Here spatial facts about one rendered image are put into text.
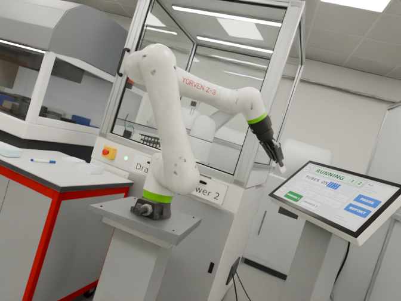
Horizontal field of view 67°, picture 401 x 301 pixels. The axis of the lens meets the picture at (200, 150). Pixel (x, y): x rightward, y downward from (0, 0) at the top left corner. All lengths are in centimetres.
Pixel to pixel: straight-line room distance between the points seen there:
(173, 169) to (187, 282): 96
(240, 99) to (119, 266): 81
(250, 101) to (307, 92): 381
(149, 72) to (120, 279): 78
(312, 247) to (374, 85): 396
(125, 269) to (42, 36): 151
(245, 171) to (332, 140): 339
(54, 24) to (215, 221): 153
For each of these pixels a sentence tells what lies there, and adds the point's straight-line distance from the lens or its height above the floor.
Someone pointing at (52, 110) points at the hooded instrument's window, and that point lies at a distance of 227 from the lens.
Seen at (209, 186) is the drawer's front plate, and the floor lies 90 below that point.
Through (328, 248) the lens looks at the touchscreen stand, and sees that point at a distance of 147.
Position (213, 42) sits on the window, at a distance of 189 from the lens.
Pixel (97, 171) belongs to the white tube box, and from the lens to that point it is 183.
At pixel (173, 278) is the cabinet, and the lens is 190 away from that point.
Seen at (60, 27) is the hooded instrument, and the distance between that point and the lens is 219.
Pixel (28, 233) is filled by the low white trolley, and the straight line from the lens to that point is 160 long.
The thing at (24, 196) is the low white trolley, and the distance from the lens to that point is 161.
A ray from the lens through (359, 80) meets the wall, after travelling 518.
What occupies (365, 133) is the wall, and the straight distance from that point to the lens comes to 508.
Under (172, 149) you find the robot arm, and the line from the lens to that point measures 103.
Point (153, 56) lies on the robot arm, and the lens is 100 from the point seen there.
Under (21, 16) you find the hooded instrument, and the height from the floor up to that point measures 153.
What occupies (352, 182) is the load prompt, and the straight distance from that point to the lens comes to 149.
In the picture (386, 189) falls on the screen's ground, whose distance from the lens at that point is 142.
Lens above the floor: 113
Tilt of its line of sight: 2 degrees down
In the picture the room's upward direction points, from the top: 18 degrees clockwise
